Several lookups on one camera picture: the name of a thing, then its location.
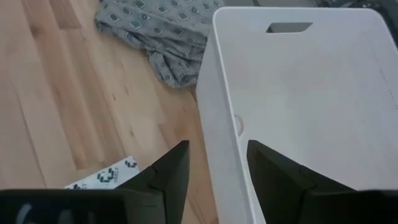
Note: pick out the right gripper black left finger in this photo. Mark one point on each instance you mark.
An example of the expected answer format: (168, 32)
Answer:
(164, 189)

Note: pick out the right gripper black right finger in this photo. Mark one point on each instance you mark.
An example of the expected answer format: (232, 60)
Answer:
(276, 183)

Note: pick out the white blue-patterned cloth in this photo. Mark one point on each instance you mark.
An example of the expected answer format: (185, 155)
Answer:
(105, 177)

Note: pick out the white perforated plastic basket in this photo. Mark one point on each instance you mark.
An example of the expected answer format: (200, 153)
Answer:
(304, 93)

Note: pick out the grey patterned cloth gown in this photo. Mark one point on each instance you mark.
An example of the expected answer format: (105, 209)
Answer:
(161, 34)

